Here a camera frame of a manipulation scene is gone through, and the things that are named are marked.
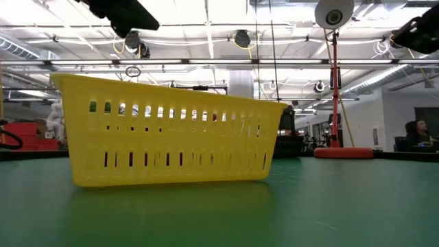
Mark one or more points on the dark monitor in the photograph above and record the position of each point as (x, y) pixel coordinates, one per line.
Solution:
(288, 120)

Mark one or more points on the yellow plastic basket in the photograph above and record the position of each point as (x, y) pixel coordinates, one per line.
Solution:
(192, 140)

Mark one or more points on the red storage boxes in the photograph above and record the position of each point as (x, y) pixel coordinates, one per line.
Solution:
(20, 130)

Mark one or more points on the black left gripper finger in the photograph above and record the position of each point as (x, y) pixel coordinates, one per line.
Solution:
(133, 20)

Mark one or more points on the red desk lamp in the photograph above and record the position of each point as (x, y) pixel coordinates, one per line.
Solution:
(343, 153)

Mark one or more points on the white figure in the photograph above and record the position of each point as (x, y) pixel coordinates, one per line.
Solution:
(55, 120)

